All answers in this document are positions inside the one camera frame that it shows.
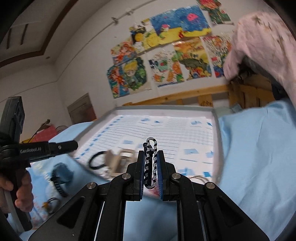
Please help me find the pink floral blanket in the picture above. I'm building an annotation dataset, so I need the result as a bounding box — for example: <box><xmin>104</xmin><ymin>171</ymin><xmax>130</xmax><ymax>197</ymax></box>
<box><xmin>223</xmin><ymin>11</ymin><xmax>295</xmax><ymax>105</ymax></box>

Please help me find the black hair tie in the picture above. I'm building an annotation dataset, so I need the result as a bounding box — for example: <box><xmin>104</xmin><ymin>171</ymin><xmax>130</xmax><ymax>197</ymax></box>
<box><xmin>88</xmin><ymin>151</ymin><xmax>109</xmax><ymax>170</ymax></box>

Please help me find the brown hair tie yellow bead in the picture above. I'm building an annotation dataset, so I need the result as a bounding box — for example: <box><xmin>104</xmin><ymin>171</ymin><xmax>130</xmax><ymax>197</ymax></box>
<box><xmin>42</xmin><ymin>197</ymin><xmax>61</xmax><ymax>215</ymax></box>

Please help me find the blue sea drawing poster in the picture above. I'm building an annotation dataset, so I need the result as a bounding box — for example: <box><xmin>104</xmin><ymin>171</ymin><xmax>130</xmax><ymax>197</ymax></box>
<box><xmin>149</xmin><ymin>6</ymin><xmax>212</xmax><ymax>45</ymax></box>

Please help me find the red hair character drawing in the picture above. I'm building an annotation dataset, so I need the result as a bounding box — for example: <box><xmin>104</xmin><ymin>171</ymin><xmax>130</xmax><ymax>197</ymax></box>
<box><xmin>197</xmin><ymin>0</ymin><xmax>232</xmax><ymax>25</ymax></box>

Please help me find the mermaid drawing poster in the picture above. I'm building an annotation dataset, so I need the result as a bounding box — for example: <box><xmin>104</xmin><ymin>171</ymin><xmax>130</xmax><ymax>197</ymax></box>
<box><xmin>111</xmin><ymin>39</ymin><xmax>137</xmax><ymax>66</ymax></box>

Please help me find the light blue cartoon bedsheet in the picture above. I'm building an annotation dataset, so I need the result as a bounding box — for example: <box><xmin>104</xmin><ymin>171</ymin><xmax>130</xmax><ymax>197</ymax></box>
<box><xmin>29</xmin><ymin>99</ymin><xmax>295</xmax><ymax>240</ymax></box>

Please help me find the beige claw hair clip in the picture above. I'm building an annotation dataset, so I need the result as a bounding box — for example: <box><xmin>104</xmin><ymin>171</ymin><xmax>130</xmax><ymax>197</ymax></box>
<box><xmin>104</xmin><ymin>149</ymin><xmax>136</xmax><ymax>177</ymax></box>

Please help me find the person's left hand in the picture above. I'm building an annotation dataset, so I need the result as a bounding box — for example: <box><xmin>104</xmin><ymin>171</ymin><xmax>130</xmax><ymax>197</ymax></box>
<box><xmin>1</xmin><ymin>171</ymin><xmax>34</xmax><ymax>214</ymax></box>

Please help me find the red checkered cloth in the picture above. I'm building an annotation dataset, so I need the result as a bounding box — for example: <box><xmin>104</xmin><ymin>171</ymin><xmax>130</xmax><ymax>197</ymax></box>
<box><xmin>22</xmin><ymin>125</ymin><xmax>57</xmax><ymax>143</ymax></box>

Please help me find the blond boy drawing poster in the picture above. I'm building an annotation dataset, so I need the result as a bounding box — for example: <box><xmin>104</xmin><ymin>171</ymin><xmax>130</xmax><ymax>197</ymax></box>
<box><xmin>122</xmin><ymin>57</ymin><xmax>151</xmax><ymax>95</ymax></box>

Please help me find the brown wooden door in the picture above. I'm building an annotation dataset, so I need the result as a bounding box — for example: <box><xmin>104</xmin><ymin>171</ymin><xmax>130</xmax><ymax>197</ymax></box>
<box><xmin>67</xmin><ymin>93</ymin><xmax>96</xmax><ymax>124</ymax></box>

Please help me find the silver bangle ring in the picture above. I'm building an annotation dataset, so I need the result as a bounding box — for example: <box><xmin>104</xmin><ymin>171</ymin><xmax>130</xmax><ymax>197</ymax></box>
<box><xmin>189</xmin><ymin>174</ymin><xmax>211</xmax><ymax>185</ymax></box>

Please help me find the blue smart watch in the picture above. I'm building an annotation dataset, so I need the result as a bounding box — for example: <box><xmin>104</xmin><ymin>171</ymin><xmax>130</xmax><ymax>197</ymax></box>
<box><xmin>50</xmin><ymin>163</ymin><xmax>74</xmax><ymax>198</ymax></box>

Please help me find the grey cardboard tray box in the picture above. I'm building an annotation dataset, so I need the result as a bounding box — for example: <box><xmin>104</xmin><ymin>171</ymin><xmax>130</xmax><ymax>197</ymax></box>
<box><xmin>72</xmin><ymin>105</ymin><xmax>224</xmax><ymax>183</ymax></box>

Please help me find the orange fish girl drawing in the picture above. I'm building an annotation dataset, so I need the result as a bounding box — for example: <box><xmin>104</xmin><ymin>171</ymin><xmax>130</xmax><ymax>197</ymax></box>
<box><xmin>106</xmin><ymin>65</ymin><xmax>130</xmax><ymax>98</ymax></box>

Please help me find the turtle fish drawing poster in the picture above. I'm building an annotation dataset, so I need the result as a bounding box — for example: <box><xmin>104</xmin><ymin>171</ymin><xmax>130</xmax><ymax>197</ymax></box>
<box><xmin>147</xmin><ymin>45</ymin><xmax>185</xmax><ymax>87</ymax></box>

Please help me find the colourful collage drawing poster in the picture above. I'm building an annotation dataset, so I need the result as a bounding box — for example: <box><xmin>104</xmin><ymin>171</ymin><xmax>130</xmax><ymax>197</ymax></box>
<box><xmin>203</xmin><ymin>35</ymin><xmax>232</xmax><ymax>78</ymax></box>

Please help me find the yellow planet drawing poster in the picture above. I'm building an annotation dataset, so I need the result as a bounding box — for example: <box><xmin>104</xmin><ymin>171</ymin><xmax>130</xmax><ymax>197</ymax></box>
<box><xmin>129</xmin><ymin>19</ymin><xmax>159</xmax><ymax>54</ymax></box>

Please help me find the orange landscape drawing poster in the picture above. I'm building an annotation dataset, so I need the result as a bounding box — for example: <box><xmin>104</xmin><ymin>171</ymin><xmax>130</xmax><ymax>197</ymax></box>
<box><xmin>173</xmin><ymin>37</ymin><xmax>212</xmax><ymax>80</ymax></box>

